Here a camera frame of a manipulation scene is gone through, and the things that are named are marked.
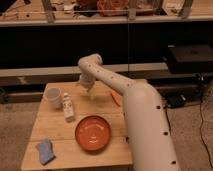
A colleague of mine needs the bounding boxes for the white plastic bottle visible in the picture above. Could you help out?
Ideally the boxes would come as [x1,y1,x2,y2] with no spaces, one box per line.
[62,93,75,122]

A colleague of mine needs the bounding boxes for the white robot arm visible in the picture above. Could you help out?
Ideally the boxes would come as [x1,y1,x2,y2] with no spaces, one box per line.
[78,54,181,171]

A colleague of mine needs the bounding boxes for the orange ceramic bowl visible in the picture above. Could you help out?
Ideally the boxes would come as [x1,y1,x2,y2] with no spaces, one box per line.
[75,115,111,152]

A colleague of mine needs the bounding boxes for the orange carrot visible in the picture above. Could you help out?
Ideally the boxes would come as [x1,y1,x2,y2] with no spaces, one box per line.
[111,91,121,106]

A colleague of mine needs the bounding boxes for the white plastic cup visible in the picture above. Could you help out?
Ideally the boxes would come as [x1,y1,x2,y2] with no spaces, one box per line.
[43,87,62,109]

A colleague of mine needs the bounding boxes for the blue sponge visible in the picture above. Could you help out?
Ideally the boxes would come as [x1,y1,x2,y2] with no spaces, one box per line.
[36,139,56,165]

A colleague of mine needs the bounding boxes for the black box on shelf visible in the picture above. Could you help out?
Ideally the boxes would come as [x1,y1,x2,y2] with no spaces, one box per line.
[164,45,213,74]

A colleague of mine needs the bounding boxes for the black cable on floor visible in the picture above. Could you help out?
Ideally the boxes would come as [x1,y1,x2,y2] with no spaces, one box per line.
[196,76,213,168]

